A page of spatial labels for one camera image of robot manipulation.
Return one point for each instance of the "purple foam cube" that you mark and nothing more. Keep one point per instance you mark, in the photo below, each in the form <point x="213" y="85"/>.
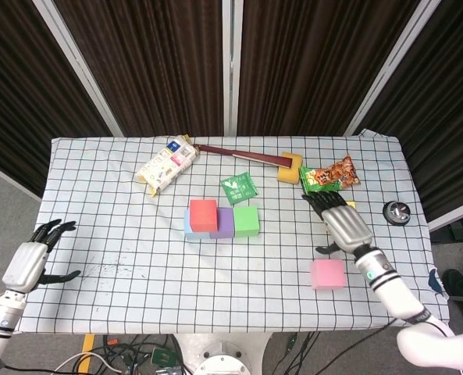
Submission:
<point x="226" y="224"/>

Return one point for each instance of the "green tea sachet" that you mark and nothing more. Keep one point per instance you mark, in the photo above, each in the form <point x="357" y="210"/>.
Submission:
<point x="239" y="189"/>

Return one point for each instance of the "white partition frame post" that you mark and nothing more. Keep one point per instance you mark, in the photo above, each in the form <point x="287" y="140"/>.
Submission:
<point x="389" y="70"/>
<point x="79" y="70"/>
<point x="231" y="58"/>

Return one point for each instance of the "dark brown partition panel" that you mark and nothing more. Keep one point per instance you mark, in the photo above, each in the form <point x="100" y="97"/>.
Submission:
<point x="313" y="58"/>
<point x="449" y="97"/>
<point x="20" y="78"/>
<point x="149" y="58"/>

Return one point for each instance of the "black round knob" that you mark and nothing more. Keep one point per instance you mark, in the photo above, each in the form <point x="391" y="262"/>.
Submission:
<point x="396" y="213"/>

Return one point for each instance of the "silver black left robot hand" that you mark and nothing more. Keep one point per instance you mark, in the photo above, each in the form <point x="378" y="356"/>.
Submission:
<point x="26" y="265"/>

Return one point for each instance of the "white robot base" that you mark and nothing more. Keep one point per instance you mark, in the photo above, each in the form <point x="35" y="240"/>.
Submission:
<point x="223" y="355"/>

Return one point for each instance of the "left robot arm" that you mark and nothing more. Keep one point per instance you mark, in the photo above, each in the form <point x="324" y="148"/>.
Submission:
<point x="4" y="316"/>

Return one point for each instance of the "dark blue tablecloth clip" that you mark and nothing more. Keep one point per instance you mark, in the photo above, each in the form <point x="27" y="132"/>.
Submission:
<point x="434" y="280"/>

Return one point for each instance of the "white black grid tablecloth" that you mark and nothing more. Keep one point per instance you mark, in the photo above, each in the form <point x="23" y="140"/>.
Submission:
<point x="137" y="281"/>

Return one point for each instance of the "green foam cube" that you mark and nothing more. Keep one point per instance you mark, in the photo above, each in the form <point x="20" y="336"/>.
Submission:
<point x="246" y="222"/>

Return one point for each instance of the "yellow foam cube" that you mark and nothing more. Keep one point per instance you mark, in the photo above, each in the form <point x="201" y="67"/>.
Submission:
<point x="351" y="204"/>

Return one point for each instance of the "green circuit board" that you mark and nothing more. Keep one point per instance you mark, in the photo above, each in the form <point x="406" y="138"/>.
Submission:
<point x="162" y="356"/>

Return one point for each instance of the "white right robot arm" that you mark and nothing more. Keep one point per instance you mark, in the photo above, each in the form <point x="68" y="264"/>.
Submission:
<point x="399" y="293"/>

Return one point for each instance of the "pink foam cube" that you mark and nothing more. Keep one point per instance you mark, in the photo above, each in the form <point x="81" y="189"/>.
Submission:
<point x="328" y="274"/>

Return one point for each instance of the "green orange snack bag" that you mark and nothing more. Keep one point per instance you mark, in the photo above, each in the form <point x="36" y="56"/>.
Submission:
<point x="328" y="176"/>

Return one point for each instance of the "light blue foam cube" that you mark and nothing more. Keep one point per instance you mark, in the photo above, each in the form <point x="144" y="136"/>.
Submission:
<point x="196" y="235"/>

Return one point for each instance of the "red foam cube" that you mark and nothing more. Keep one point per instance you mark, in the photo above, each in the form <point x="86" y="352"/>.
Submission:
<point x="204" y="215"/>

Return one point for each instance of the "yellow sponge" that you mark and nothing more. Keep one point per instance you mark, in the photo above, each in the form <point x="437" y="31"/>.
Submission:
<point x="289" y="172"/>

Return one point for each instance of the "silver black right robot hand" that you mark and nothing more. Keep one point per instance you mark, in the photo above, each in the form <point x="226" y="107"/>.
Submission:
<point x="346" y="228"/>

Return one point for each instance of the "dark red book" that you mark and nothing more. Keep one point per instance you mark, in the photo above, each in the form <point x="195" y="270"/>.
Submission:
<point x="243" y="155"/>

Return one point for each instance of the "white printed snack pack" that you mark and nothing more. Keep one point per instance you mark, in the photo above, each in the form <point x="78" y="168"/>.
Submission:
<point x="166" y="166"/>

